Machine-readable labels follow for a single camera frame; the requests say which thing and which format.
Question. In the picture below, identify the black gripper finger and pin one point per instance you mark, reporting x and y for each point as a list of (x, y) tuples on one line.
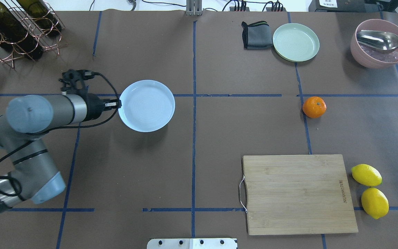
[(112, 104)]

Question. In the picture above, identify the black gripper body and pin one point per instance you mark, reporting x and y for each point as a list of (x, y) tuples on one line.
[(94, 107)]

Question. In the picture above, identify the light blue plate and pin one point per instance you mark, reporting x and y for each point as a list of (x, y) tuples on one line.
[(147, 106)]

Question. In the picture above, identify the orange fruit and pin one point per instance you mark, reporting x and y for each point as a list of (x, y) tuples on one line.
[(314, 107)]

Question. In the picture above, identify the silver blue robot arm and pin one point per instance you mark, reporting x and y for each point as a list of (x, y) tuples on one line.
[(27, 171)]

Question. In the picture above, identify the green plate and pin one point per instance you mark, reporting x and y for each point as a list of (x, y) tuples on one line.
[(295, 42)]

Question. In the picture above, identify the dark wine bottle middle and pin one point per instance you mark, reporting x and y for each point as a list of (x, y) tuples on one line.
[(42, 16)]

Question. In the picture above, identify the dark wine bottle front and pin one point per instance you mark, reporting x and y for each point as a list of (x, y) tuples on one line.
[(16, 34)]

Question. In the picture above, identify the black power strip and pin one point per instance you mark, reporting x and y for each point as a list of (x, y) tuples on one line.
[(248, 5)]

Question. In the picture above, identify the dark folded cloth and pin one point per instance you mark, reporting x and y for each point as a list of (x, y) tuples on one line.
[(256, 36)]

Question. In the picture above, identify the bamboo cutting board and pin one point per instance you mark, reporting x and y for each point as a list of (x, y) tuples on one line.
[(297, 194)]

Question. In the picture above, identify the yellow lemon near board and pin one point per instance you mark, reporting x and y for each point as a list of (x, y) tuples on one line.
[(366, 175)]

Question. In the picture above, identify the pink bowl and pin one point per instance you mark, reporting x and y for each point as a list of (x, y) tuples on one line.
[(369, 57)]

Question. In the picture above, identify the metal scoop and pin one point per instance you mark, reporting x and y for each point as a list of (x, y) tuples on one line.
[(380, 40)]

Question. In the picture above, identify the yellow lemon outer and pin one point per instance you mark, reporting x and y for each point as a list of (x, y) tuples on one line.
[(374, 203)]

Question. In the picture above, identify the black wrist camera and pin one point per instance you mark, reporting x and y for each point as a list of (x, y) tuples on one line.
[(73, 81)]

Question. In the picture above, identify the copper wire bottle rack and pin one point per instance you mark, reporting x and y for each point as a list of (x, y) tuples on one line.
[(28, 29)]

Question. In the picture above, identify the aluminium frame post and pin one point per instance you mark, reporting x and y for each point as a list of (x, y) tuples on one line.
[(194, 8)]

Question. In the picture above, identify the white pole base plate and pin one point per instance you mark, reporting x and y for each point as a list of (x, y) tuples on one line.
[(192, 243)]

